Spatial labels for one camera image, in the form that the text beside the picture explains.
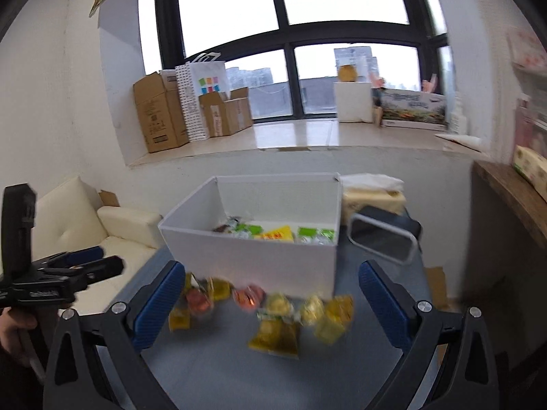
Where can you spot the person's left hand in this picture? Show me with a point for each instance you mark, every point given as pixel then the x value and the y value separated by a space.
pixel 10 333

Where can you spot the dotted white paper bag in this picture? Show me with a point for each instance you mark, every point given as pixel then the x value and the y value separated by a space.
pixel 190 106

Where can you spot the cardboard scrap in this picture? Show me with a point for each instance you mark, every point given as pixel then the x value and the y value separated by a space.
pixel 109 199

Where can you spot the pink floral tissue pack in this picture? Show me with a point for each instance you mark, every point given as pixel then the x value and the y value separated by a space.
pixel 526 47

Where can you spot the wooden side shelf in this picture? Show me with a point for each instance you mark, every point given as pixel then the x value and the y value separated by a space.
pixel 508 188

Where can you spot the yellow pomelo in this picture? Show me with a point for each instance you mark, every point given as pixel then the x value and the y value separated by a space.
pixel 347 73

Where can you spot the white paper envelope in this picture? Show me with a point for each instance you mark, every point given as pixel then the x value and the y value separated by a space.
pixel 459 140

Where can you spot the yellow tissue box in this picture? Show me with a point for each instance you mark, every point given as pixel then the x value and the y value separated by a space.
pixel 376 200

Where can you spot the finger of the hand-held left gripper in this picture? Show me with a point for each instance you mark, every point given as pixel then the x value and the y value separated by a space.
pixel 87 254
pixel 102 269

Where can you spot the white plastic bottle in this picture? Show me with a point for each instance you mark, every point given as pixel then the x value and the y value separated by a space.
pixel 459 115

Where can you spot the white storage box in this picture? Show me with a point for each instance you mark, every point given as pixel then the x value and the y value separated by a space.
pixel 256 264

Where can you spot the cream leather sofa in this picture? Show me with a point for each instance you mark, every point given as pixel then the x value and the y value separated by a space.
pixel 64 222

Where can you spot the yellow patterned tissue pack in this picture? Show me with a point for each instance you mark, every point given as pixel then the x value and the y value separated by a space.
pixel 530 164

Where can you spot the black white-framed device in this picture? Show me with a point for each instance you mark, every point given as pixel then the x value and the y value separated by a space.
pixel 380 239

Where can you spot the yellow red-print snack packet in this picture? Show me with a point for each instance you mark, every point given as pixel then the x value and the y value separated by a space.
pixel 277 235

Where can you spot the white foam box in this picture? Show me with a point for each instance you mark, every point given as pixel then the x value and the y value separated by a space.
pixel 352 102

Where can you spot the tall cardboard box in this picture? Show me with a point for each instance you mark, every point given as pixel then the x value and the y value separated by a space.
pixel 158 115

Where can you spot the landscape printed carton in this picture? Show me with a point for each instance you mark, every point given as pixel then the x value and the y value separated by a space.
pixel 412 111

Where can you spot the blue tablecloth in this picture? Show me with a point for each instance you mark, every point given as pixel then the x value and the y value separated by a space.
pixel 239 376

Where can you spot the pink toy figure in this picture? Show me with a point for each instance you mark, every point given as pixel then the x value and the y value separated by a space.
pixel 378 80
pixel 430 83

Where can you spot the small open cardboard box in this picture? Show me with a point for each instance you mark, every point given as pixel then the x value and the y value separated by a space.
pixel 226 115

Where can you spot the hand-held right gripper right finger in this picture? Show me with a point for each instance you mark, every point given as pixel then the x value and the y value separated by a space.
pixel 386 307

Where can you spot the flat cardboard piece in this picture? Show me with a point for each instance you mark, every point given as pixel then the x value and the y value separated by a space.
pixel 436 284

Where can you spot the green snack packet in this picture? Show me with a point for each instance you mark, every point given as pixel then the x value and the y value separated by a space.
pixel 245 229
pixel 327 235
pixel 307 234

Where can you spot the black window frame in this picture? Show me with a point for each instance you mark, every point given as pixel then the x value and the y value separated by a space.
pixel 284 38

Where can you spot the pile of yellow snack packets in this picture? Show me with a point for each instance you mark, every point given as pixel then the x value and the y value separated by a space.
pixel 273 337

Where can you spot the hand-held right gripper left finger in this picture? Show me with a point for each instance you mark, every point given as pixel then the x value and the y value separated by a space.
pixel 156 307

